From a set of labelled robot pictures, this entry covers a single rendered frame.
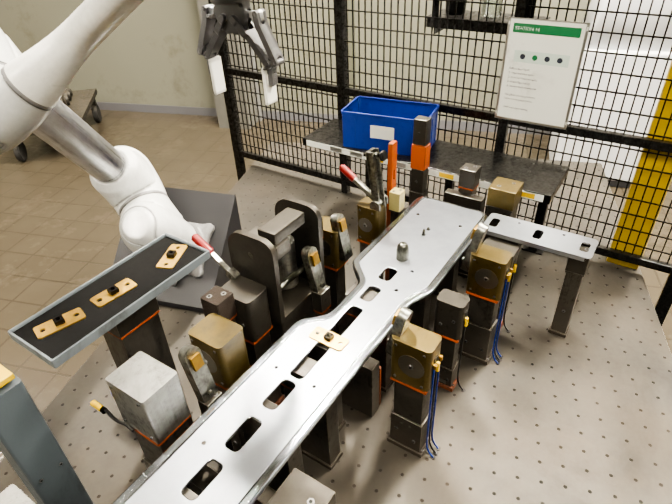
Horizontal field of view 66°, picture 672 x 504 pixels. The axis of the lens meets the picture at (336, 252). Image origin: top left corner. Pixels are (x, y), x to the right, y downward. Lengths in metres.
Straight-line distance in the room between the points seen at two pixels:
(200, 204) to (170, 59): 3.66
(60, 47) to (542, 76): 1.29
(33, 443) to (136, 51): 4.71
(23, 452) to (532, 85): 1.59
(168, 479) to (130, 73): 4.95
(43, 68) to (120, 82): 4.67
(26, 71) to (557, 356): 1.41
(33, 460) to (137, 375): 0.25
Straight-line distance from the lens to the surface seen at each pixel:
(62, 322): 1.06
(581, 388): 1.53
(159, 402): 0.97
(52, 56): 1.07
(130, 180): 1.60
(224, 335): 1.05
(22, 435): 1.08
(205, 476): 1.02
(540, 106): 1.78
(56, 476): 1.19
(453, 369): 1.38
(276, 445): 0.96
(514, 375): 1.50
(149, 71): 5.51
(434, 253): 1.36
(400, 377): 1.12
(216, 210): 1.75
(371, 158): 1.38
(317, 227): 1.21
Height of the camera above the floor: 1.79
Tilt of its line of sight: 35 degrees down
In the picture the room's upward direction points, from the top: 3 degrees counter-clockwise
